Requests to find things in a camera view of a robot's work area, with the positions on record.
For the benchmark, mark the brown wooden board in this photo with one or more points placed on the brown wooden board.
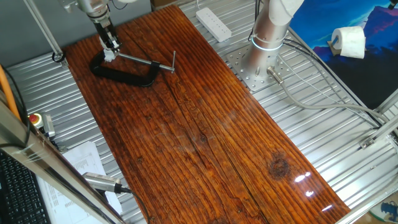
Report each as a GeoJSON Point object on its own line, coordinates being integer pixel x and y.
{"type": "Point", "coordinates": [202, 140]}

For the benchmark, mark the white plug-in lamp socket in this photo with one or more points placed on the white plug-in lamp socket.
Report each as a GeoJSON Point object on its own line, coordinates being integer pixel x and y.
{"type": "Point", "coordinates": [110, 55]}

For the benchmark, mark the black computer keyboard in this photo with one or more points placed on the black computer keyboard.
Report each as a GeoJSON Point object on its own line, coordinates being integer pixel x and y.
{"type": "Point", "coordinates": [18, 196]}

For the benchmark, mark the blue plastic object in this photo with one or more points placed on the blue plastic object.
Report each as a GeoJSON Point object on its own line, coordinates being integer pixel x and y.
{"type": "Point", "coordinates": [390, 211]}

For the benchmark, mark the black overhead camera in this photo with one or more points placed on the black overhead camera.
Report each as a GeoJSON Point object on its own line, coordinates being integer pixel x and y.
{"type": "Point", "coordinates": [393, 3]}

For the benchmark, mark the printed white paper sheets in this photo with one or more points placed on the printed white paper sheets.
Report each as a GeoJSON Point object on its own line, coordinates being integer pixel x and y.
{"type": "Point", "coordinates": [84, 160]}

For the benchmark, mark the wooden paper roll holder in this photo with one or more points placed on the wooden paper roll holder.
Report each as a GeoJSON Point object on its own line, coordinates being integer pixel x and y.
{"type": "Point", "coordinates": [333, 46]}

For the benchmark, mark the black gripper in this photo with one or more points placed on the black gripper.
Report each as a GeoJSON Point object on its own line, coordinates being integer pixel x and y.
{"type": "Point", "coordinates": [105, 31]}

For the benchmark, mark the white toilet paper roll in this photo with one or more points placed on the white toilet paper roll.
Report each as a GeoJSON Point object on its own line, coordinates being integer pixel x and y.
{"type": "Point", "coordinates": [351, 42]}

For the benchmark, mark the black C-clamp with steel screw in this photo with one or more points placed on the black C-clamp with steel screw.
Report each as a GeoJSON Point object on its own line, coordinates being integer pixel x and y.
{"type": "Point", "coordinates": [118, 75]}

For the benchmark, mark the red emergency stop button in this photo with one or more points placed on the red emergency stop button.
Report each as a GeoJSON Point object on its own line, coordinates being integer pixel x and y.
{"type": "Point", "coordinates": [35, 119]}

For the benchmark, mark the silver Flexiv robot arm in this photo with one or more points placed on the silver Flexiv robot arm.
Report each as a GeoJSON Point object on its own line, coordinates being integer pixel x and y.
{"type": "Point", "coordinates": [264, 46]}

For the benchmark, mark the white power strip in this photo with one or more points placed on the white power strip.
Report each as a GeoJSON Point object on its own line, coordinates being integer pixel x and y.
{"type": "Point", "coordinates": [214, 25]}

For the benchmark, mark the grey ribbed handheld device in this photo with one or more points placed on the grey ribbed handheld device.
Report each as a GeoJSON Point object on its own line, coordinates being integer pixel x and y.
{"type": "Point", "coordinates": [99, 182]}

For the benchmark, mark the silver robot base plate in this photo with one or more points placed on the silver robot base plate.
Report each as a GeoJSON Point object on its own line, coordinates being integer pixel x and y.
{"type": "Point", "coordinates": [239, 60]}

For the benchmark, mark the blue mountain poster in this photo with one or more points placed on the blue mountain poster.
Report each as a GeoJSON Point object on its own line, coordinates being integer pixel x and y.
{"type": "Point", "coordinates": [357, 77]}

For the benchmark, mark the aluminium frame beam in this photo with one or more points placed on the aluminium frame beam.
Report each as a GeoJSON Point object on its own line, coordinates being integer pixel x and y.
{"type": "Point", "coordinates": [384, 132]}
{"type": "Point", "coordinates": [46, 165]}

